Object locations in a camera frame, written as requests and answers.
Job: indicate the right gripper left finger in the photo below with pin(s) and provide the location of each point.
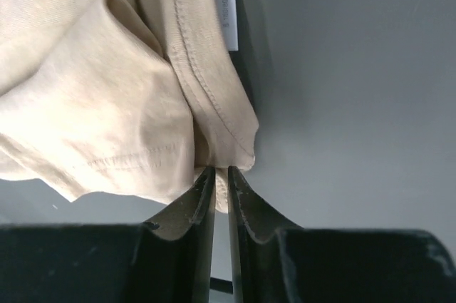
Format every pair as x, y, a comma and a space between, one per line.
166, 258

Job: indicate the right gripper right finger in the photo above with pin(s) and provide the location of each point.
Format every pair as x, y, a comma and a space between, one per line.
276, 260

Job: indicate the beige t shirt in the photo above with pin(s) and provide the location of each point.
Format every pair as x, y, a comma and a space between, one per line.
128, 97

